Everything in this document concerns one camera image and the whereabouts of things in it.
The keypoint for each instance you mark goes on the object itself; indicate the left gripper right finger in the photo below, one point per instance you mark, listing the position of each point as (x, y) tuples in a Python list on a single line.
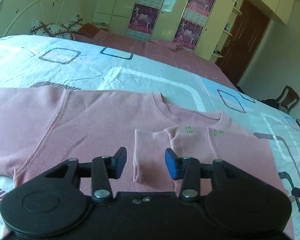
[(190, 171)]

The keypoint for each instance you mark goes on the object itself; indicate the upper right pink poster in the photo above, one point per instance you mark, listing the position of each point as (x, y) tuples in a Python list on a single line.
[(198, 11)]

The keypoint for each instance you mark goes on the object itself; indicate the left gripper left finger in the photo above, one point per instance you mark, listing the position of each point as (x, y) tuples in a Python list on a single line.
[(100, 170)]

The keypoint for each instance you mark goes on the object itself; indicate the crumpled pink cloth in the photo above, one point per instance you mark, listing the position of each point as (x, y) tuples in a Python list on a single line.
[(165, 46)]

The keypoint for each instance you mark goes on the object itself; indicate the dark wooden chair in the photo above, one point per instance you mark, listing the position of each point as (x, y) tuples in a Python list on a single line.
[(287, 100)]

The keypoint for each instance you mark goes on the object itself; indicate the lower right pink poster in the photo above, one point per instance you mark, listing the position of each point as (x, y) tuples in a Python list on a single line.
[(188, 34)]

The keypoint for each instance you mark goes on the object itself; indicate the cream corner shelves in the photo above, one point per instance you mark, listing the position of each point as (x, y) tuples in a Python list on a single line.
[(227, 31)]

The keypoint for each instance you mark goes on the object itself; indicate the cream round headboard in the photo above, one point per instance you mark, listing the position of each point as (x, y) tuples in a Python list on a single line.
[(16, 16)]

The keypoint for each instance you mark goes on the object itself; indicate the lower left pink poster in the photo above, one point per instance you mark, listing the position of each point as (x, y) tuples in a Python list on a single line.
[(142, 22)]

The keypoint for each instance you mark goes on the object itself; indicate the brown wooden door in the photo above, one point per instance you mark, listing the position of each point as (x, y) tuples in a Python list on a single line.
[(246, 35)]

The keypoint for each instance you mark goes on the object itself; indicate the pink knit sweater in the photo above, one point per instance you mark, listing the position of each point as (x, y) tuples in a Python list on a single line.
[(41, 128)]

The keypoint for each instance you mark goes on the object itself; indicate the white blue patterned bedsheet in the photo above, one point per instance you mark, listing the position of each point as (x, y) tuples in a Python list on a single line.
[(36, 61)]

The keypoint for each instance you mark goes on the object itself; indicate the patterned white brown pillow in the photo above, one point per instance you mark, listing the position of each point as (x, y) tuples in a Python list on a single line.
[(64, 31)]

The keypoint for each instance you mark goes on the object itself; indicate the cream glossy wardrobe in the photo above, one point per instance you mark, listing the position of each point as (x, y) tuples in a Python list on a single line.
[(117, 14)]

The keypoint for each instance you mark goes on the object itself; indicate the orange striped pillow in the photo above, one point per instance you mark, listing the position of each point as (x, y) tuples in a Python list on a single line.
[(88, 30)]

